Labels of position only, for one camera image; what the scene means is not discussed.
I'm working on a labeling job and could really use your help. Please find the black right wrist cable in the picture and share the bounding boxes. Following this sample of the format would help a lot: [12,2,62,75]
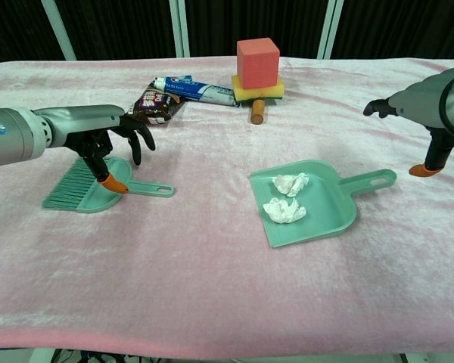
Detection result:
[438,67,454,145]

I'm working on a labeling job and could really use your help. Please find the green hand broom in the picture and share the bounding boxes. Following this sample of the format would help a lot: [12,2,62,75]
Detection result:
[41,157,175,215]

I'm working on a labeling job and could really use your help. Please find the wooden cylinder rod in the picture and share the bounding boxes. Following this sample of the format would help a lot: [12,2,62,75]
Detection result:
[249,98,266,125]

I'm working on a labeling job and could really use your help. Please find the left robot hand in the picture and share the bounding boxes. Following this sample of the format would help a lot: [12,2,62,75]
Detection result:
[33,104,156,194]

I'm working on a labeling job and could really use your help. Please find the dark brown snack packet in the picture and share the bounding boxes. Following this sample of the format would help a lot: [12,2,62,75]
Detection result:
[125,82,186,126]

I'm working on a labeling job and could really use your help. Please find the blue white toothpaste tube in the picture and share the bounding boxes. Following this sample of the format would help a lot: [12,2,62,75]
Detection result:
[153,74,238,107]

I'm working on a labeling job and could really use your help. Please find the green dustpan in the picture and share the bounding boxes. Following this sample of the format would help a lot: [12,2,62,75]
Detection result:
[249,159,397,249]

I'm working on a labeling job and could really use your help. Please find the red foam cube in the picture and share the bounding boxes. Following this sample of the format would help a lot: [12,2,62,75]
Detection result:
[236,37,281,90]

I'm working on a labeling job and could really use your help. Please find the yellow green sponge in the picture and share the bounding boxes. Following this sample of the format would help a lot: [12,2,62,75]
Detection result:
[231,74,286,106]

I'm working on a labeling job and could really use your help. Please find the white partition post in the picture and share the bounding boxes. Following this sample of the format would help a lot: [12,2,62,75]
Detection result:
[169,0,191,58]
[41,0,77,61]
[317,0,344,60]

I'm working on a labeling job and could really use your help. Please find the pink plush tablecloth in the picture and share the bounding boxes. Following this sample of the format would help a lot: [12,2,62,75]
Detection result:
[0,56,454,358]

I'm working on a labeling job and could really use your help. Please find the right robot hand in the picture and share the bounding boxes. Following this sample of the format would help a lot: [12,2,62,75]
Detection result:
[362,67,454,178]

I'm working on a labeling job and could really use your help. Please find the black floor cables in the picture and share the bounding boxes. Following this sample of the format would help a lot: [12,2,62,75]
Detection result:
[52,349,137,363]

